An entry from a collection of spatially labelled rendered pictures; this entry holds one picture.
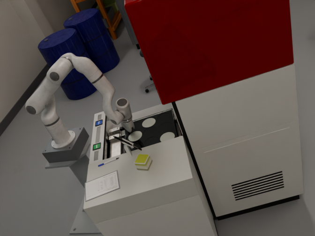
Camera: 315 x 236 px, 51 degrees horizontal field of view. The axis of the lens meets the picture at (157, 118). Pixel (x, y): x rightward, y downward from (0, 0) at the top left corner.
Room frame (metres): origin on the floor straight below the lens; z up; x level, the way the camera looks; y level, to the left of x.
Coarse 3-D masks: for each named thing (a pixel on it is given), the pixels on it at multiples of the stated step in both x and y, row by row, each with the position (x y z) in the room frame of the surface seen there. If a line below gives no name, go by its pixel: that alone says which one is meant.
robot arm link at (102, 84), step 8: (96, 80) 1.76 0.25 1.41; (104, 80) 1.77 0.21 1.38; (104, 88) 1.75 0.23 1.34; (112, 88) 1.76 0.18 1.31; (104, 96) 1.75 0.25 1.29; (112, 96) 1.74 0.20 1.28; (104, 104) 1.72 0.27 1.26; (104, 112) 1.72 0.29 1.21; (112, 112) 1.68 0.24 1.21; (112, 120) 1.68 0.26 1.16; (120, 120) 1.67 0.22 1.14
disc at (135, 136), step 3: (135, 132) 1.82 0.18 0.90; (138, 132) 1.81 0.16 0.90; (129, 135) 1.81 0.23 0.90; (132, 135) 1.80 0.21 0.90; (135, 135) 1.78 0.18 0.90; (138, 135) 1.77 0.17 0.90; (141, 135) 1.76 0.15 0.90; (129, 138) 1.78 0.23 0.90; (132, 138) 1.77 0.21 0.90; (135, 138) 1.75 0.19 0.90; (138, 138) 1.74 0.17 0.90
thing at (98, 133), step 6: (96, 114) 2.14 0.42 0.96; (102, 114) 2.11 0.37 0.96; (96, 120) 2.06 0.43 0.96; (96, 126) 1.98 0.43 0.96; (102, 126) 1.95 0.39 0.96; (96, 132) 1.92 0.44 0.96; (102, 132) 1.89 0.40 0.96; (96, 138) 1.85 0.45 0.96; (102, 138) 1.82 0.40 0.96; (102, 144) 1.75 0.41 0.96; (90, 150) 1.74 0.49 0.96; (96, 150) 1.72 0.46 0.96; (102, 150) 1.69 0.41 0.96; (90, 156) 1.68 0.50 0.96; (96, 156) 1.66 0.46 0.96; (102, 156) 1.63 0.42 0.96; (90, 162) 1.62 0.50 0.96
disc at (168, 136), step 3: (168, 132) 1.68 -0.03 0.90; (171, 132) 1.67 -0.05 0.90; (162, 135) 1.67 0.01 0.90; (165, 135) 1.66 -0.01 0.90; (168, 135) 1.65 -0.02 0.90; (171, 135) 1.64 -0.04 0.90; (174, 135) 1.63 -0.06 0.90; (162, 138) 1.65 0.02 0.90; (165, 138) 1.63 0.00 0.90; (168, 138) 1.62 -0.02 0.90; (171, 138) 1.61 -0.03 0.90; (162, 141) 1.62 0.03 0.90
